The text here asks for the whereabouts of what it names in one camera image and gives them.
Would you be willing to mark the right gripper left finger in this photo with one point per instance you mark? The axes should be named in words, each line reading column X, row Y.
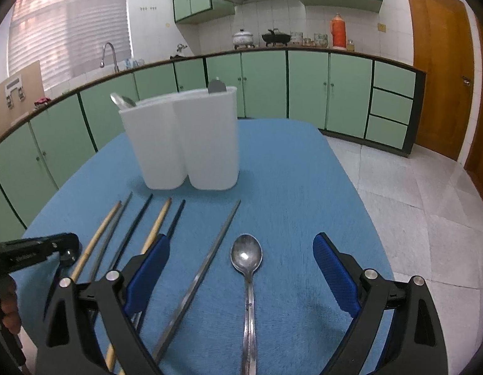
column 71, row 345

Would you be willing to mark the cardboard box on counter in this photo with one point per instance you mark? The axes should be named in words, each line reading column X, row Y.
column 18, row 94

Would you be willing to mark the white cooking pot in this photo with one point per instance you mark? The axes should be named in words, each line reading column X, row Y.
column 243, row 39

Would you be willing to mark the black wok pan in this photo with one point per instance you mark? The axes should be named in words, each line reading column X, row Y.
column 276, row 38

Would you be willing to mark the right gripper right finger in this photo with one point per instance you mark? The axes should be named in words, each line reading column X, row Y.
column 415, row 342

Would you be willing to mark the bamboo chopstick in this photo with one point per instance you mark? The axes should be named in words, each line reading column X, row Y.
column 93, row 241
column 110, row 355

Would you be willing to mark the orange thermos bottle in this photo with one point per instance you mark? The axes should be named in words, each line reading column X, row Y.
column 338, row 32

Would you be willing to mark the steel utensil in holder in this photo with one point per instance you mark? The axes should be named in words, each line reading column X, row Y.
column 216, row 86

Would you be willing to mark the green lower kitchen cabinets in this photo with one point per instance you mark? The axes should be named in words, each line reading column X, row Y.
column 369, row 100

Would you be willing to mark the person's left hand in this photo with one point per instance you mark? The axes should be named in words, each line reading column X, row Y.
column 9, row 305

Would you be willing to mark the steel spoon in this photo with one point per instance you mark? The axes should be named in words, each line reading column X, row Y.
column 246, row 256
column 122, row 102

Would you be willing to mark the glass jars on counter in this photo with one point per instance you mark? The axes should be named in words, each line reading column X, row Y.
column 318, row 40

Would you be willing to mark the steel spoon in holder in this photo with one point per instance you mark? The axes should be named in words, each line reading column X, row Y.
column 122, row 102

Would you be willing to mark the grey metal chopstick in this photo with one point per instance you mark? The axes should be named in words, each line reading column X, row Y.
column 112, row 227
column 182, row 308

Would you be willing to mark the blue table cloth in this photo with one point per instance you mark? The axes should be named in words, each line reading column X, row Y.
column 292, row 187

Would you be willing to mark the white double utensil holder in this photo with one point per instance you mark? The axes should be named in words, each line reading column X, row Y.
column 187, row 135

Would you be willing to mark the window blinds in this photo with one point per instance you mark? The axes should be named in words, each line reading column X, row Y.
column 69, row 38

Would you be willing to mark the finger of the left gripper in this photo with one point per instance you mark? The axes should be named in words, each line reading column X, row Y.
column 16, row 255

